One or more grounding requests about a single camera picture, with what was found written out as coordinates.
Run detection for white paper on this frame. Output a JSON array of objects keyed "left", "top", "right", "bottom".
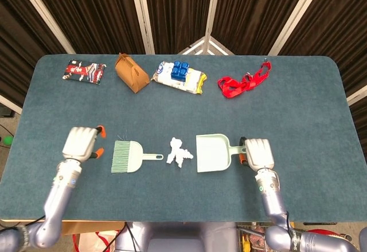
[{"left": 165, "top": 137, "right": 195, "bottom": 169}]

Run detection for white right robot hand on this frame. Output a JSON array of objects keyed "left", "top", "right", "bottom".
[{"left": 238, "top": 136, "right": 276, "bottom": 172}]

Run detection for white tissue pack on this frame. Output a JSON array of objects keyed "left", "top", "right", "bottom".
[{"left": 151, "top": 60, "right": 208, "bottom": 95}]

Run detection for mint green dustpan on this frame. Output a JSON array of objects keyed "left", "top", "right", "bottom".
[{"left": 196, "top": 133, "right": 247, "bottom": 174}]

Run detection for silver robot torso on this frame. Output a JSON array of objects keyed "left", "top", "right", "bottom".
[{"left": 114, "top": 222, "right": 239, "bottom": 252}]

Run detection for brown pleated screen panel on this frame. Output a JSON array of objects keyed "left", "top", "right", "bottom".
[
  {"left": 0, "top": 0, "right": 69, "bottom": 106},
  {"left": 279, "top": 0, "right": 367, "bottom": 98},
  {"left": 33, "top": 0, "right": 146, "bottom": 55},
  {"left": 142, "top": 0, "right": 214, "bottom": 55},
  {"left": 213, "top": 0, "right": 307, "bottom": 56}
]

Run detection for red strap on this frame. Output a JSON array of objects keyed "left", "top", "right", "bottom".
[{"left": 217, "top": 58, "right": 273, "bottom": 99}]

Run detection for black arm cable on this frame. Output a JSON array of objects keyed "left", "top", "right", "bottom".
[{"left": 0, "top": 216, "right": 46, "bottom": 232}]

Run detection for blue building block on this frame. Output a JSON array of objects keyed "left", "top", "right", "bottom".
[{"left": 170, "top": 60, "right": 190, "bottom": 80}]

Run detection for dark red snack packet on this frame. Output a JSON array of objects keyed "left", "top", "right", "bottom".
[{"left": 62, "top": 59, "right": 107, "bottom": 86}]

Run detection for brown paper gift box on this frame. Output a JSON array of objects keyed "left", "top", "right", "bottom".
[{"left": 114, "top": 52, "right": 150, "bottom": 94}]

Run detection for brown cardboard box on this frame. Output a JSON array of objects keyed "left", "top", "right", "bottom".
[{"left": 61, "top": 220, "right": 124, "bottom": 235}]

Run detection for white bag red handles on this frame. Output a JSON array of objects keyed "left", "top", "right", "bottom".
[{"left": 73, "top": 230, "right": 118, "bottom": 252}]

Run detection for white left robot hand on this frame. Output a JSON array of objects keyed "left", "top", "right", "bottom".
[{"left": 61, "top": 125, "right": 107, "bottom": 162}]

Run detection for mint green hand broom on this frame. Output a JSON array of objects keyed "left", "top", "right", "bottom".
[{"left": 111, "top": 133, "right": 164, "bottom": 175}]

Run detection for white screen bottom rail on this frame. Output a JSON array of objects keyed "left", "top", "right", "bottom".
[{"left": 177, "top": 36, "right": 236, "bottom": 56}]

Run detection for red plastic item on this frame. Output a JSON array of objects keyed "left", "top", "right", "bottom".
[{"left": 303, "top": 228, "right": 352, "bottom": 241}]

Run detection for white screen frame post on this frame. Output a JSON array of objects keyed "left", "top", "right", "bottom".
[
  {"left": 20, "top": 0, "right": 76, "bottom": 55},
  {"left": 268, "top": 0, "right": 321, "bottom": 56},
  {"left": 0, "top": 95, "right": 23, "bottom": 115},
  {"left": 204, "top": 0, "right": 222, "bottom": 40},
  {"left": 128, "top": 0, "right": 155, "bottom": 55},
  {"left": 346, "top": 87, "right": 367, "bottom": 107}
]

